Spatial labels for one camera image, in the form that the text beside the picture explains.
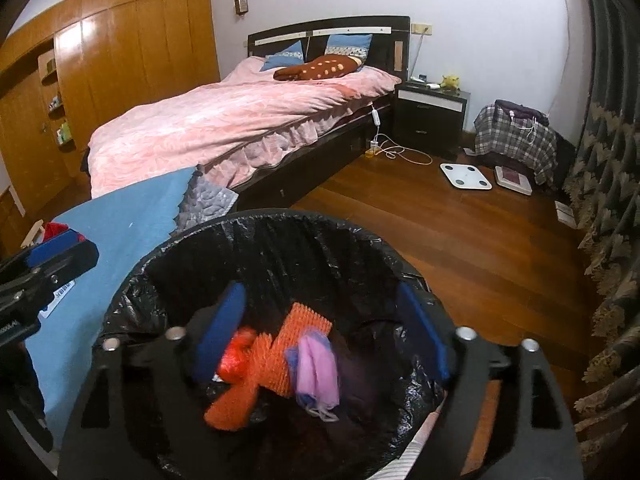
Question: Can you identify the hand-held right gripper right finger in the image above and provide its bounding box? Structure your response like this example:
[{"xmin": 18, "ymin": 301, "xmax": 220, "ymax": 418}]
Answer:
[{"xmin": 399, "ymin": 284, "xmax": 585, "ymax": 480}]

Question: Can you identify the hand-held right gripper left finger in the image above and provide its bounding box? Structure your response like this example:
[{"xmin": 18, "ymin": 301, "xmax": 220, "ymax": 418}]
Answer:
[{"xmin": 57, "ymin": 280, "xmax": 248, "ymax": 480}]

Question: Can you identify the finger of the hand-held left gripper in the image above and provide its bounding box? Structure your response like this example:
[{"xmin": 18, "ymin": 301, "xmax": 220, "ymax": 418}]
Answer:
[{"xmin": 25, "ymin": 230, "xmax": 99, "ymax": 288}]

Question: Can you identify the red plastic wrapper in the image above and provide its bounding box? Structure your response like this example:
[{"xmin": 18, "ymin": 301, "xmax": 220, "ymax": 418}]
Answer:
[{"xmin": 217, "ymin": 327, "xmax": 258, "ymax": 383}]

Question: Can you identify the long orange foam net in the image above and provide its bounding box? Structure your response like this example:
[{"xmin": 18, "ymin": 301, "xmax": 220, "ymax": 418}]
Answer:
[{"xmin": 204, "ymin": 302, "xmax": 333, "ymax": 432}]

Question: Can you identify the purple cloth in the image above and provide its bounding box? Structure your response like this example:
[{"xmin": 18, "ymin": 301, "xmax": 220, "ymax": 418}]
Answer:
[{"xmin": 285, "ymin": 330, "xmax": 341, "ymax": 418}]

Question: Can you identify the black trash bin with liner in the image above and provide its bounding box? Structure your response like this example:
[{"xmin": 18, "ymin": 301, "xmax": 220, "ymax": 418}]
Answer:
[{"xmin": 97, "ymin": 208, "xmax": 453, "ymax": 480}]

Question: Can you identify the person's left forearm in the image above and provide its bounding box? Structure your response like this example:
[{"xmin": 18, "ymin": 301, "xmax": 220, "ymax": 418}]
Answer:
[{"xmin": 0, "ymin": 345, "xmax": 55, "ymax": 456}]

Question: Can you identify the wooden stool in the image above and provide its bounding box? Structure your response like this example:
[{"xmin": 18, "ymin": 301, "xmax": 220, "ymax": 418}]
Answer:
[{"xmin": 20, "ymin": 219, "xmax": 48, "ymax": 250}]

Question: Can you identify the blue table cloth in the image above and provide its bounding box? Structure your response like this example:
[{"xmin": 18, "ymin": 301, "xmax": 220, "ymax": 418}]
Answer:
[{"xmin": 24, "ymin": 166, "xmax": 201, "ymax": 453}]

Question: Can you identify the grey quilted cloth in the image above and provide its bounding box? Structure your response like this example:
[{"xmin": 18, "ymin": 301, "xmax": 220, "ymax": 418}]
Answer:
[{"xmin": 172, "ymin": 164, "xmax": 240, "ymax": 235}]

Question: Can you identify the white bathroom scale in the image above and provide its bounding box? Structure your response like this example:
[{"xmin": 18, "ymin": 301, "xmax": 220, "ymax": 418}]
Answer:
[{"xmin": 440, "ymin": 162, "xmax": 493, "ymax": 191}]

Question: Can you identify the white scale with red top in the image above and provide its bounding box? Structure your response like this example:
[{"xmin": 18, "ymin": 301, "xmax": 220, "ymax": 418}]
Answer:
[{"xmin": 494, "ymin": 165, "xmax": 535, "ymax": 196}]

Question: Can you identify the white book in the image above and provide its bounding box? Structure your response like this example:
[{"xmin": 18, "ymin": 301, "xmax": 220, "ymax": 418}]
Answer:
[{"xmin": 554, "ymin": 200, "xmax": 581, "ymax": 228}]

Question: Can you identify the plaid cloth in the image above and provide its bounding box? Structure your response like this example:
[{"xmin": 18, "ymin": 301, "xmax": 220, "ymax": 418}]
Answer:
[{"xmin": 472, "ymin": 104, "xmax": 558, "ymax": 186}]

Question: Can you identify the dark nightstand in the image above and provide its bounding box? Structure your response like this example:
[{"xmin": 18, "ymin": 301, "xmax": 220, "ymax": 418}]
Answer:
[{"xmin": 392, "ymin": 80, "xmax": 472, "ymax": 157}]

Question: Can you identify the wooden wardrobe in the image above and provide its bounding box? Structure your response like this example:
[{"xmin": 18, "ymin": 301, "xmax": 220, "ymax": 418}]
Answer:
[{"xmin": 0, "ymin": 0, "xmax": 221, "ymax": 216}]

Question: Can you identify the pink blanket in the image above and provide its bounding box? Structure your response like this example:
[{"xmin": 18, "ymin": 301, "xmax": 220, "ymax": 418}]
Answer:
[{"xmin": 87, "ymin": 57, "xmax": 402, "ymax": 198}]

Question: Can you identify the black bag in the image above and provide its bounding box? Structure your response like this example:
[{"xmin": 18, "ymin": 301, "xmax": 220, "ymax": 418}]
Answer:
[{"xmin": 552, "ymin": 132, "xmax": 576, "ymax": 188}]

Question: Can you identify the patterned curtain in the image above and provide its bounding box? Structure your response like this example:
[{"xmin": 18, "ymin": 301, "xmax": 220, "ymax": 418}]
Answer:
[{"xmin": 562, "ymin": 0, "xmax": 640, "ymax": 480}]

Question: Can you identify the brown dotted pillow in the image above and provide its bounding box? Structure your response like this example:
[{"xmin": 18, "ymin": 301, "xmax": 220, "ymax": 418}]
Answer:
[{"xmin": 273, "ymin": 55, "xmax": 365, "ymax": 82}]

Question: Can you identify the blue pillow with patterned band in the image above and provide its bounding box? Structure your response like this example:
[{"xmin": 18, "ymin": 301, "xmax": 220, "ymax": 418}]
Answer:
[{"xmin": 325, "ymin": 34, "xmax": 373, "ymax": 57}]

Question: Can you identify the white power cable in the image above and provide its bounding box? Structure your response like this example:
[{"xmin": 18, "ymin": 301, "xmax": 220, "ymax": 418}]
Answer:
[{"xmin": 375, "ymin": 132, "xmax": 433, "ymax": 166}]

